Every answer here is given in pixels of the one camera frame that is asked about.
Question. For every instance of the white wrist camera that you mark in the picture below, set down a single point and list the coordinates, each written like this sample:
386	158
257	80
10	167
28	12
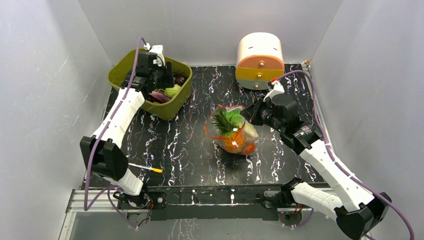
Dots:
274	88
155	51

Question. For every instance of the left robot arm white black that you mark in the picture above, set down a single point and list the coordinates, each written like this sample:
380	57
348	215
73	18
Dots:
101	151

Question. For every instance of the olive green plastic bin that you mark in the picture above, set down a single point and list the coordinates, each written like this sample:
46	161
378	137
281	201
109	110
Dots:
168	111

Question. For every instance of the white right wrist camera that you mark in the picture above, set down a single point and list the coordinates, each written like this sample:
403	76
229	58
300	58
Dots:
274	88

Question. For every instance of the round white mini drawer cabinet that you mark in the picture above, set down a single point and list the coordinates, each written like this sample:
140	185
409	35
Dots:
259	60

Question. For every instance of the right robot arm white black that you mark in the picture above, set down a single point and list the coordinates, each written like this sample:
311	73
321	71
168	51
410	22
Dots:
354	209

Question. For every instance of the orange toy pumpkin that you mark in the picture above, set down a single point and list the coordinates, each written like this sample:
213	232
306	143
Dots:
248	150

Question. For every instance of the white pen yellow cap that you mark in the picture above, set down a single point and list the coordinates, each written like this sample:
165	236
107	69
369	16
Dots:
149	168

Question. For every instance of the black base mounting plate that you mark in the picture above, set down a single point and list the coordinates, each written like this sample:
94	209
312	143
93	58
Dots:
246	201

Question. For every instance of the purple toy eggplant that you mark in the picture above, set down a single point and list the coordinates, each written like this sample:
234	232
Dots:
159	97

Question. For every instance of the orange spiky toy fruit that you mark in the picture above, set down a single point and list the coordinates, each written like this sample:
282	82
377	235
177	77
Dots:
230	135

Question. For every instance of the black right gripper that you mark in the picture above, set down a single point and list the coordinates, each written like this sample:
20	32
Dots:
258	112

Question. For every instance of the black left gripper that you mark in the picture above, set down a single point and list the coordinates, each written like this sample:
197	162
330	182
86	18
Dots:
166	72

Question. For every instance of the clear zip bag orange zipper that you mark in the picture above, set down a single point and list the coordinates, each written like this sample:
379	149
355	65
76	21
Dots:
212	133

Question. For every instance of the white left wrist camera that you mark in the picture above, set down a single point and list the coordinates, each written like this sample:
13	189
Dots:
155	51

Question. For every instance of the light green toy cabbage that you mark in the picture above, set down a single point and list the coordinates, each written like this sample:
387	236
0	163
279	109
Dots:
172	91

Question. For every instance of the dark brown toy fruit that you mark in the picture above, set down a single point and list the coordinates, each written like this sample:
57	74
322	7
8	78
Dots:
179	80

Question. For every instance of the green toy lettuce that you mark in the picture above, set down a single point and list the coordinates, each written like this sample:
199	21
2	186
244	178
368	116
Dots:
236	118

